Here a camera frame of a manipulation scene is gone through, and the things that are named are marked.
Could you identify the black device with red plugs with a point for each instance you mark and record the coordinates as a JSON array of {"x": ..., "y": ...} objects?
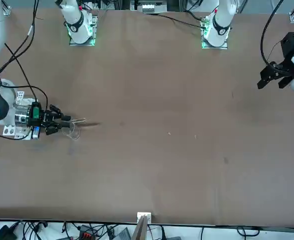
[{"x": 86, "y": 233}]

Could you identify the aluminium camera mount post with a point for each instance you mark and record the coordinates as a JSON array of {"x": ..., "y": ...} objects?
[{"x": 142, "y": 226}]

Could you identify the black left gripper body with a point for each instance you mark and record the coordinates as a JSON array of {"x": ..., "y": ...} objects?
[{"x": 290, "y": 43}]

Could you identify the white power strip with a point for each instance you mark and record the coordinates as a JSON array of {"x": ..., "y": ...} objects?
[{"x": 150, "y": 6}]

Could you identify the clear glass test tube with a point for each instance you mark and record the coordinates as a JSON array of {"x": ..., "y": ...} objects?
[{"x": 82, "y": 120}]

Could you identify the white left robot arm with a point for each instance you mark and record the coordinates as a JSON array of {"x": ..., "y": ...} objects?
[{"x": 222, "y": 22}]

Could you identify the clear glass beaker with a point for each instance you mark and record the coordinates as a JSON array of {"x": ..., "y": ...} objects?
[{"x": 74, "y": 135}]

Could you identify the black power adapter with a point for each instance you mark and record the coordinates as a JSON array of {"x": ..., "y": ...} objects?
[{"x": 4, "y": 232}]

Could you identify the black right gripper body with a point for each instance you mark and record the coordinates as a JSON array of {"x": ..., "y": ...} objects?
[{"x": 42, "y": 117}]

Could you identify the white test tube rack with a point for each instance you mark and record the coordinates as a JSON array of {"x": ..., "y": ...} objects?
[{"x": 21, "y": 133}]

